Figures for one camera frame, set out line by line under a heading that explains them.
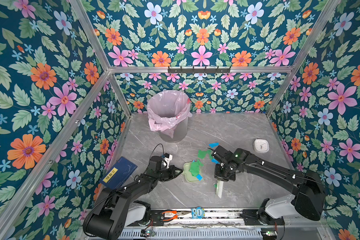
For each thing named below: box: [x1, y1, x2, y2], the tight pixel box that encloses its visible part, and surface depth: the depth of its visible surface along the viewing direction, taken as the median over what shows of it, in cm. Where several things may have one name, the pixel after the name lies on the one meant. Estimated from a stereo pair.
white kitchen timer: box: [253, 138, 270, 153], surface depth 100 cm
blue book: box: [99, 156, 138, 190], surface depth 90 cm
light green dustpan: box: [183, 161, 205, 182], surface depth 89 cm
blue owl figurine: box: [191, 206, 205, 219], surface depth 76 cm
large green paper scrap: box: [189, 159, 204, 177], surface depth 92 cm
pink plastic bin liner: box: [146, 90, 193, 138], surface depth 95 cm
